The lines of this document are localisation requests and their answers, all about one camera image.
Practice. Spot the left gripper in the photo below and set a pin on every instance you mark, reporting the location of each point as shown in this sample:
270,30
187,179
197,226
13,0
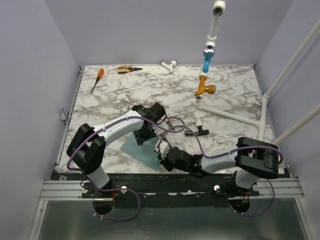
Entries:
140,140

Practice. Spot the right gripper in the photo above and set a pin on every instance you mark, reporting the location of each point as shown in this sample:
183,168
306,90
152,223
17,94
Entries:
164,161

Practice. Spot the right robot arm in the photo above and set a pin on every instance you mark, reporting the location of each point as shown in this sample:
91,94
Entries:
256,160

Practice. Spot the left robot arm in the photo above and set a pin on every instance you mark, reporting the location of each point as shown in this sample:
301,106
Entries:
88,145

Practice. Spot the small white pipe elbow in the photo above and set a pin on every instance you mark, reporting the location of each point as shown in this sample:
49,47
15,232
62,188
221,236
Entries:
197,121

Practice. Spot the black metal T bar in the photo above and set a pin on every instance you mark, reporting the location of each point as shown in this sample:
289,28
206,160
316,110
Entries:
163,135

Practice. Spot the black pipe tee fitting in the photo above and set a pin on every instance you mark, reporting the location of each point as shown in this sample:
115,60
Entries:
200,132

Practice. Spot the white pipe tee fitting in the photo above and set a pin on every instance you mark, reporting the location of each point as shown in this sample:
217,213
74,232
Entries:
170,67

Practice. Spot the orange brass tap valve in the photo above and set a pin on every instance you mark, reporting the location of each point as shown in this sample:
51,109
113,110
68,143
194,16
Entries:
202,88

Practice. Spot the blue tap valve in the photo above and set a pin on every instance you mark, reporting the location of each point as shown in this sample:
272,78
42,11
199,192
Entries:
208,54

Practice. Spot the white PVC pipe assembly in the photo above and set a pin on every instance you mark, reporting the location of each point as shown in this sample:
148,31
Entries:
218,10

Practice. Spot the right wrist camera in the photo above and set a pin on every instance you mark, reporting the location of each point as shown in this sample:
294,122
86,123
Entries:
161,147

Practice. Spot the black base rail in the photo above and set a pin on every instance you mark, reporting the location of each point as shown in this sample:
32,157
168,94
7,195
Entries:
127,191

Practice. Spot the yellow handled pliers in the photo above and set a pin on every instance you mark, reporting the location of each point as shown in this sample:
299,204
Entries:
127,69

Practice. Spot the orange handled screwdriver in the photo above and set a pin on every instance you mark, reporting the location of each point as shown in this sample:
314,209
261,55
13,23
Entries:
98,77

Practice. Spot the metal wall hook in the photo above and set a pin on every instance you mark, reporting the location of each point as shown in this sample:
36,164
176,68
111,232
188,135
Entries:
64,116

